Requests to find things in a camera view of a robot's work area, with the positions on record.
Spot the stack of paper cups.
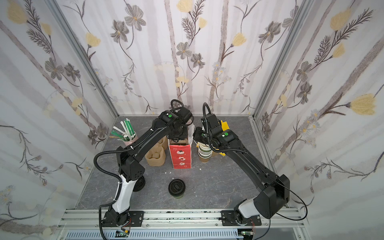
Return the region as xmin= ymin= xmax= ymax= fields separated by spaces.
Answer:
xmin=197 ymin=143 xmax=213 ymax=163

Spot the stack of black lids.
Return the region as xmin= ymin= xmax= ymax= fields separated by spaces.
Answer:
xmin=133 ymin=176 xmax=146 ymax=192

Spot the yellow paper napkins stack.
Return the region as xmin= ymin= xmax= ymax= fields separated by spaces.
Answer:
xmin=219 ymin=120 xmax=230 ymax=157

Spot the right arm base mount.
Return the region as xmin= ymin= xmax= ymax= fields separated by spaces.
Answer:
xmin=219 ymin=210 xmax=262 ymax=227

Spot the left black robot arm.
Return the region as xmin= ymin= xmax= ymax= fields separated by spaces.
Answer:
xmin=94 ymin=99 xmax=194 ymax=228

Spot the single brown pulp carrier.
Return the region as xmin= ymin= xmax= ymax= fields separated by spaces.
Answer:
xmin=170 ymin=138 xmax=189 ymax=146

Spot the green and white straws bundle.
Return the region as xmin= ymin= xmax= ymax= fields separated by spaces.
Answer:
xmin=111 ymin=118 xmax=137 ymax=142

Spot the pink metal bucket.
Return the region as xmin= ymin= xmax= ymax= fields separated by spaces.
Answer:
xmin=124 ymin=136 xmax=138 ymax=146

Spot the green white paper cup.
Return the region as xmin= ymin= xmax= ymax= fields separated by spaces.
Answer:
xmin=172 ymin=194 xmax=184 ymax=199

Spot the brown pulp cup carrier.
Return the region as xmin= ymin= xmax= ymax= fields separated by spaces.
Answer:
xmin=145 ymin=137 xmax=169 ymax=167

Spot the red white paper bag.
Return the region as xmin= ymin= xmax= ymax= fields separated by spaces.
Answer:
xmin=169 ymin=124 xmax=195 ymax=169

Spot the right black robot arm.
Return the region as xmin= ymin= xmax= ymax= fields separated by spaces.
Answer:
xmin=193 ymin=103 xmax=308 ymax=225

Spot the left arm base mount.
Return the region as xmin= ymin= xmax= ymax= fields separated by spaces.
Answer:
xmin=101 ymin=209 xmax=145 ymax=227

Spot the black plastic cup lid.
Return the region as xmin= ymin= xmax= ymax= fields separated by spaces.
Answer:
xmin=168 ymin=179 xmax=186 ymax=195

